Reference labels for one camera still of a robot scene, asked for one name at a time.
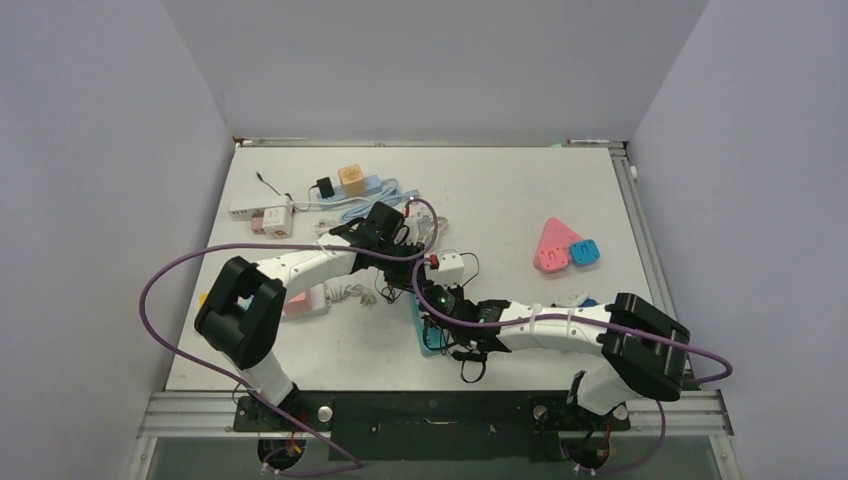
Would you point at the small black charger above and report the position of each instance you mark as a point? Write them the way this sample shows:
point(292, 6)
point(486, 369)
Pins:
point(325, 187)

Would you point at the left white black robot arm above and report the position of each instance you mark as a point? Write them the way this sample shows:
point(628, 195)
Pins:
point(241, 315)

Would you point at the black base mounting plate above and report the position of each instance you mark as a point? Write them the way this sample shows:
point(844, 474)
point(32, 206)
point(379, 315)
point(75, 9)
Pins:
point(452, 425)

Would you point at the orange cube socket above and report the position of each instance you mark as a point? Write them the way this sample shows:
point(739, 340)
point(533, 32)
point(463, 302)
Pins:
point(352, 180)

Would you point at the teal power strip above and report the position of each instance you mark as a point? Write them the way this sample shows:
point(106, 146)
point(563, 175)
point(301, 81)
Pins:
point(430, 339)

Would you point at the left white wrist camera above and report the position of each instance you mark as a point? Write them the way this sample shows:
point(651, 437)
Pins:
point(418, 226)

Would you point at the white cube adapter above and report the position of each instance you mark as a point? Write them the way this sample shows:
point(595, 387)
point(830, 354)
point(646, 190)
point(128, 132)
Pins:
point(277, 222)

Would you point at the light blue power strip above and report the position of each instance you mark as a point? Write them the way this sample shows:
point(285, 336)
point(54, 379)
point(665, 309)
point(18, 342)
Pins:
point(373, 185)

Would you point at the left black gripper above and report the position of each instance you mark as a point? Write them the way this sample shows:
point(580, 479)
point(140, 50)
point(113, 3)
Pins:
point(400, 280)

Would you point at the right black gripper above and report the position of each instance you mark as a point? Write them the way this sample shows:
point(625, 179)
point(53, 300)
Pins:
point(460, 290)

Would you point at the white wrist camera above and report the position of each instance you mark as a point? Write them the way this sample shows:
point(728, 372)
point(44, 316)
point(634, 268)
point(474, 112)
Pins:
point(446, 268)
point(418, 226)

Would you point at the blue white small adapter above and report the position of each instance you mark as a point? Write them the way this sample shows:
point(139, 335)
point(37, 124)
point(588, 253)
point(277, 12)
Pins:
point(575, 300)

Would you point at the white long power strip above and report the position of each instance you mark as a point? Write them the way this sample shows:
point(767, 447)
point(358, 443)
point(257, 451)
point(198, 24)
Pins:
point(246, 209)

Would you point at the pink cube socket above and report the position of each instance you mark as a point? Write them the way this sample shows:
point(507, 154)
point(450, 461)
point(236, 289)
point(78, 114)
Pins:
point(299, 305)

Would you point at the pink triangular socket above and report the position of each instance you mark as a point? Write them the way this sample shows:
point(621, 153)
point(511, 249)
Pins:
point(553, 249)

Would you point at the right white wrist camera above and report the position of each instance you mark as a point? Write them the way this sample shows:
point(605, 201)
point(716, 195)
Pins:
point(446, 268)

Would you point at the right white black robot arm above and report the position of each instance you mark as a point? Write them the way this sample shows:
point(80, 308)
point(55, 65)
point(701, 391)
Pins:
point(637, 347)

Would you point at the blue square plug adapter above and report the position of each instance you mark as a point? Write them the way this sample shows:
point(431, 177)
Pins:
point(584, 252)

